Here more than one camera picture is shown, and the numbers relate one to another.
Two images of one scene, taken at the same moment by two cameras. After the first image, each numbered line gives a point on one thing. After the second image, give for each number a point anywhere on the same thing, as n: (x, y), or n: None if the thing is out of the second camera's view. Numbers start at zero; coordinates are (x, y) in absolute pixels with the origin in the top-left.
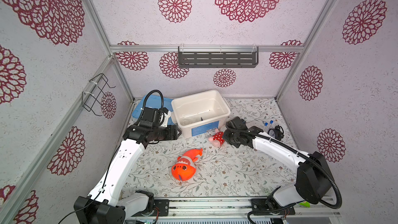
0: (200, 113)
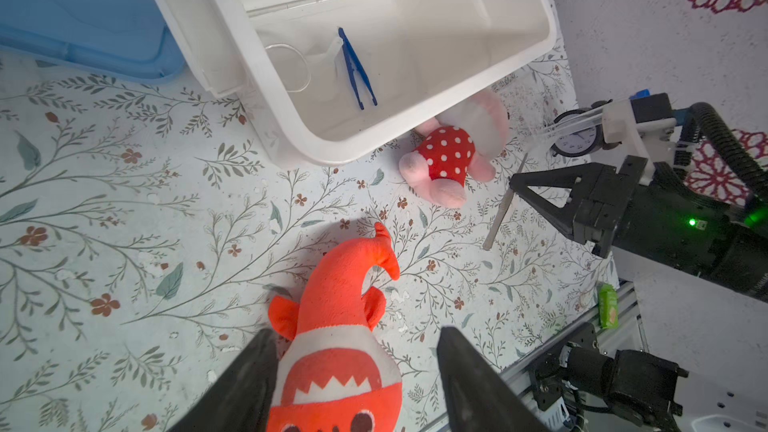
0: (437, 28)
